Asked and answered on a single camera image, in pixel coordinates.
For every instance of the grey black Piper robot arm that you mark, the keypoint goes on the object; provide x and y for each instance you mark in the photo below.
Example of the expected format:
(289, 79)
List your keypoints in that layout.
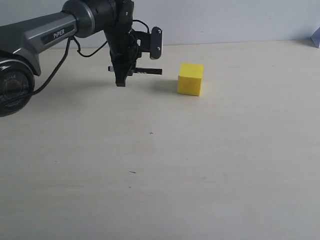
(22, 42)

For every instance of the yellow foam cube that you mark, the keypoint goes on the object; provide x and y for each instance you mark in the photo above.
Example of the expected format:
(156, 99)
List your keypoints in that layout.
(190, 79)

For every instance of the blue white box corner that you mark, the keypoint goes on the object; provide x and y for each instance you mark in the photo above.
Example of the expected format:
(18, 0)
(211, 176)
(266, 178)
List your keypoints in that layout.
(316, 38)

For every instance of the black and white whiteboard marker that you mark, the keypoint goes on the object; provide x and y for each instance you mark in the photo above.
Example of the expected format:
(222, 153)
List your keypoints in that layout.
(147, 71)

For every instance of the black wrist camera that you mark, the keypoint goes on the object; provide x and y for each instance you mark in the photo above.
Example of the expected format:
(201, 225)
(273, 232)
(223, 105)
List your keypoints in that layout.
(156, 43)

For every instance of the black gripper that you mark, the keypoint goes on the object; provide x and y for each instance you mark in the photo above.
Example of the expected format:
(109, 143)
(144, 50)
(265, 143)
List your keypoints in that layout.
(126, 45)

